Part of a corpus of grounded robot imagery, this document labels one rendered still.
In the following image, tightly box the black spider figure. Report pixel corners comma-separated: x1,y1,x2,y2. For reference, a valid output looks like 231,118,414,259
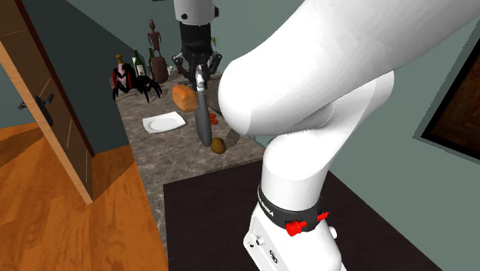
135,74,165,104

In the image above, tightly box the orange bread loaf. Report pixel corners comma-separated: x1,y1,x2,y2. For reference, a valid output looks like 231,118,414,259
172,84,198,113

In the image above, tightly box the dark robot stand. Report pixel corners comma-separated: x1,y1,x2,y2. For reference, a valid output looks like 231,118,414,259
162,159,444,271

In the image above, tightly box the grey handled kitchen tool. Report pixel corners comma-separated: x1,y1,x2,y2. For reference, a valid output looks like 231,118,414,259
194,65,214,148

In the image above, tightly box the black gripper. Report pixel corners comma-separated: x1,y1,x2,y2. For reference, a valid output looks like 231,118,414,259
172,22,223,85

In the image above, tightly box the black framed wall picture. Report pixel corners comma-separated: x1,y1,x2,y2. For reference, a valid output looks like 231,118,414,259
421,48,480,161

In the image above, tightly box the red and black figure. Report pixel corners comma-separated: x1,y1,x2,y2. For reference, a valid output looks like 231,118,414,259
111,54,137,102

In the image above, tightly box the white square plate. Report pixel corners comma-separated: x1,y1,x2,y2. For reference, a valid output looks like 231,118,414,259
142,111,187,135

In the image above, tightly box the brown wooden statue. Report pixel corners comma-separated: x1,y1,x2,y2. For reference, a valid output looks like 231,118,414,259
146,19,169,85

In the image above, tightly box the green wine bottle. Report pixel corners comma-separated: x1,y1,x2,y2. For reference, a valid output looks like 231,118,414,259
147,47,156,80
133,49,148,79

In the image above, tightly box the brown kiwi fruit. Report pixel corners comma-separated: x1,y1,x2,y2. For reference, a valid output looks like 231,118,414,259
210,137,227,156

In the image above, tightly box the wooden door with black handle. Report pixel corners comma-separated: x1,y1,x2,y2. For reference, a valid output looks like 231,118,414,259
0,0,96,206

